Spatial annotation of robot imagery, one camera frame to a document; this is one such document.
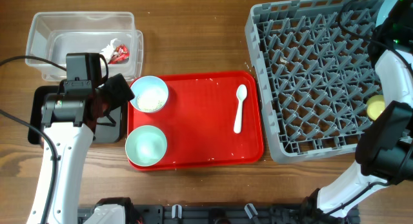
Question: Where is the red snack wrapper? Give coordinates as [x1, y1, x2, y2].
[109, 45, 130, 64]

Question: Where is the light blue rice bowl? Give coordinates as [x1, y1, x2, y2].
[129, 76, 169, 113]

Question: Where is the white tissue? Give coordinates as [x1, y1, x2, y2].
[100, 38, 118, 61]

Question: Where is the pale green bowl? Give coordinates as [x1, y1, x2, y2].
[125, 125, 168, 167]

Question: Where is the white plastic spoon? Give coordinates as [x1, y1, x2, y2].
[234, 85, 248, 134]

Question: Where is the yellow plastic cup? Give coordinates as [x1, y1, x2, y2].
[367, 95, 385, 121]

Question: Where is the pile of white rice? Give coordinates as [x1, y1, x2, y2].
[137, 88, 165, 112]

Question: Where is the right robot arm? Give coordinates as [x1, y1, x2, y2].
[297, 0, 412, 223]

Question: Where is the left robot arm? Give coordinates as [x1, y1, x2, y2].
[27, 53, 134, 223]

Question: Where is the clear plastic waste bin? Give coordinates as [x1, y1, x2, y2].
[25, 12, 144, 81]

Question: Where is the grey dishwasher rack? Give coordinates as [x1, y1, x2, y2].
[245, 0, 385, 163]

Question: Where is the black plastic tray bin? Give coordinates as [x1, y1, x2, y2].
[30, 85, 128, 144]

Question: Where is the red serving tray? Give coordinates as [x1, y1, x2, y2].
[127, 71, 264, 171]

